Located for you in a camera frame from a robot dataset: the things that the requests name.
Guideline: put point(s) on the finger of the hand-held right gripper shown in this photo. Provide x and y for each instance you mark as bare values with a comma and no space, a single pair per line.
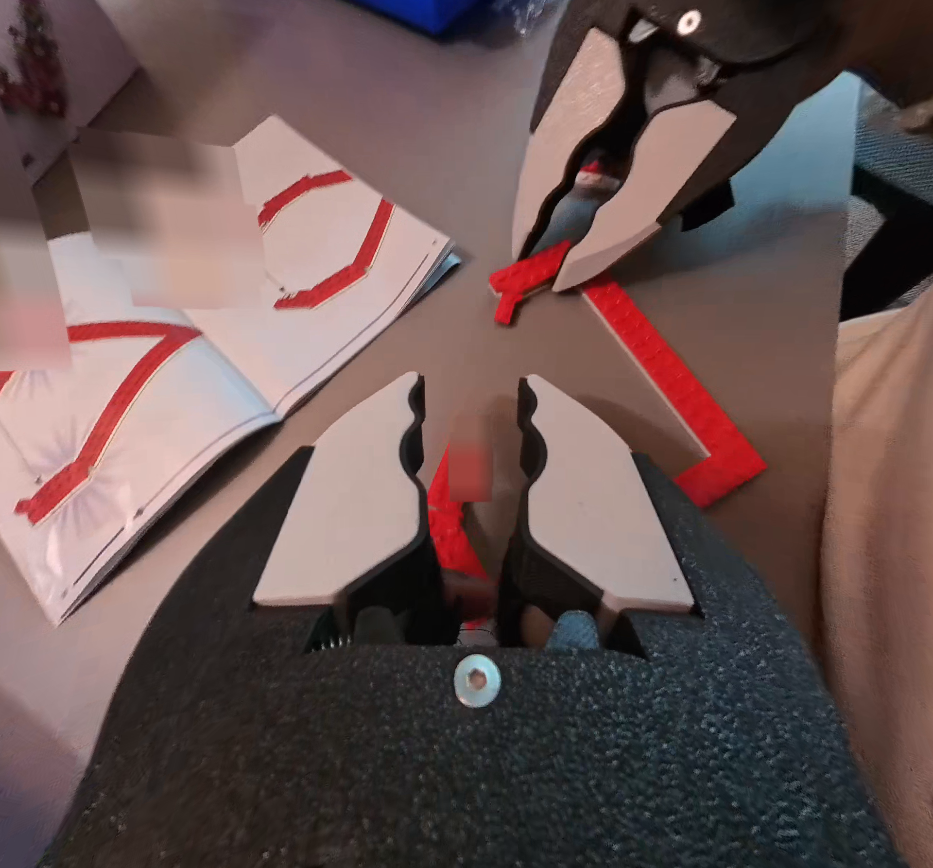
656,183
568,124

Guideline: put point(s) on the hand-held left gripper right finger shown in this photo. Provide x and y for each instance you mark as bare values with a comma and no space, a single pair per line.
605,518

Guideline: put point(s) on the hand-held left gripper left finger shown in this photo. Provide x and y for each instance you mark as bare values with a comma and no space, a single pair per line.
342,518

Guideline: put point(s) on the long red brick strip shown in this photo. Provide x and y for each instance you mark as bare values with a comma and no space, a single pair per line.
452,540

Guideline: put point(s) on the short red brick strip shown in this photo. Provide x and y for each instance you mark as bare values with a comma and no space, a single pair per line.
521,274

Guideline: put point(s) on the white instruction booklet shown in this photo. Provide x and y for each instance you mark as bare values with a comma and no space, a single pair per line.
328,343

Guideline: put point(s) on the grey desk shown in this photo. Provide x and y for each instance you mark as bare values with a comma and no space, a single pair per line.
437,153

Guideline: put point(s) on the person's right hand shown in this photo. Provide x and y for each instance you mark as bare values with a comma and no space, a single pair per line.
896,29

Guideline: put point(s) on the person's beige shirt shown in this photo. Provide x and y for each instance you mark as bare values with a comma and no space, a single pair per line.
882,518

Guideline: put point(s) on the flower heart print cardboard box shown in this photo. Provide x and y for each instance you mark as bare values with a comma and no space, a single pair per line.
80,29

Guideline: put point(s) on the red L-shaped brick frame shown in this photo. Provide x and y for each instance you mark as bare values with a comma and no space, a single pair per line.
649,358

